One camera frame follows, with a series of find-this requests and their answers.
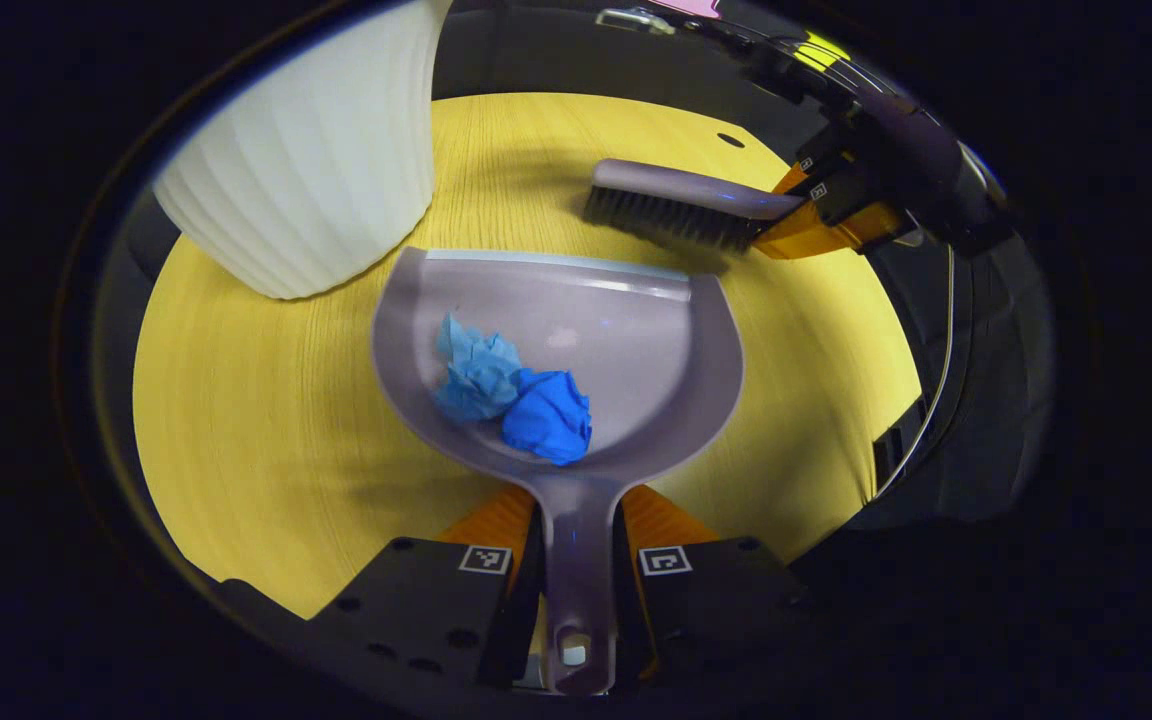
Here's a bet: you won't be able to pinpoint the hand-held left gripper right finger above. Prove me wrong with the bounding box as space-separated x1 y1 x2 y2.
614 485 817 686

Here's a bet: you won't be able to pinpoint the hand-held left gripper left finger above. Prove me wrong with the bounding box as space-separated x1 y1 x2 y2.
311 483 547 693

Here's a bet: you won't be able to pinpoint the small mauve broom black bristles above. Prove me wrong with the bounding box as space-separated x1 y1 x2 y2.
581 158 807 253

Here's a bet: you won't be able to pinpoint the dark blue paper ball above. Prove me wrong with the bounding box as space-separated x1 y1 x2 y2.
501 368 594 467

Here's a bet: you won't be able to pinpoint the light blue paper ball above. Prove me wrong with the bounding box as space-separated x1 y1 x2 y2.
433 312 527 423

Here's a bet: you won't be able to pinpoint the mauve plastic dustpan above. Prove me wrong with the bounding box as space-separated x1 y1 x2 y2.
371 247 745 697

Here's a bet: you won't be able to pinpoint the white ribbed garbage bin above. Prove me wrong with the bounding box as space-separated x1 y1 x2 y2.
152 0 455 301

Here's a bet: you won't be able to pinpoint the yellow wooden desktop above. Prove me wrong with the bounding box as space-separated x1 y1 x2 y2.
132 92 925 621

